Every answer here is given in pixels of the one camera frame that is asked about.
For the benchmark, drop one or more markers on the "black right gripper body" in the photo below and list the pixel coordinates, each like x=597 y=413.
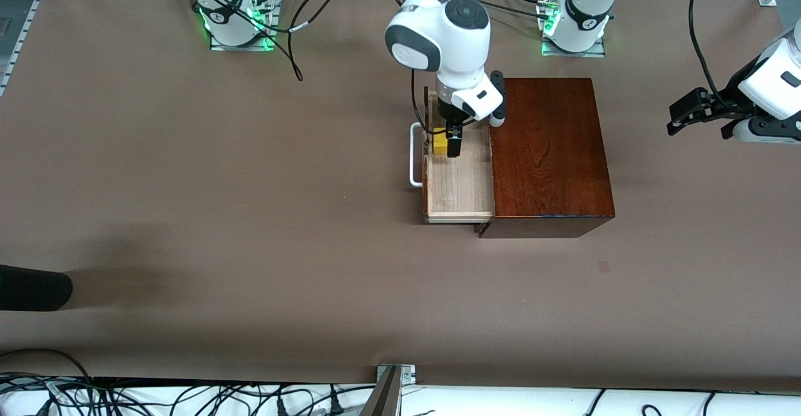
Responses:
x=449 y=114

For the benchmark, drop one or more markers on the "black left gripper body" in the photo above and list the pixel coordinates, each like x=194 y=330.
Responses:
x=726 y=102

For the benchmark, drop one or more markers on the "yellow cube block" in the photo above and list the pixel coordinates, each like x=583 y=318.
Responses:
x=440 y=144

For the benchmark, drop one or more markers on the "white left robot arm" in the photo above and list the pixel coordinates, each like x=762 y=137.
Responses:
x=779 y=72

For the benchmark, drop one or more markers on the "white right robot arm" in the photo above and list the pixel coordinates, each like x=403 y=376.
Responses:
x=438 y=34

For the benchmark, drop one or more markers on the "dark brown wooden cabinet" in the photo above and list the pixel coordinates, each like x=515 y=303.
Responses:
x=551 y=166

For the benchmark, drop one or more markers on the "aluminium profile bar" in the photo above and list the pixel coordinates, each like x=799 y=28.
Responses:
x=383 y=400

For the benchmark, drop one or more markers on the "black cylindrical object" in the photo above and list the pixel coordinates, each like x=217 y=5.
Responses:
x=34 y=288

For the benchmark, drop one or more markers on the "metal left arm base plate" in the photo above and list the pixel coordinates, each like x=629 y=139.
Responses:
x=591 y=52

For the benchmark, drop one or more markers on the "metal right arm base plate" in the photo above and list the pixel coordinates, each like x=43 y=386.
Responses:
x=270 y=25

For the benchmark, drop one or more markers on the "small metal corner bracket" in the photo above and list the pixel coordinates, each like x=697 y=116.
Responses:
x=407 y=375

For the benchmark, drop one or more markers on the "long aluminium rail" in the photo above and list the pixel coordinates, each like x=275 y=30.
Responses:
x=19 y=40

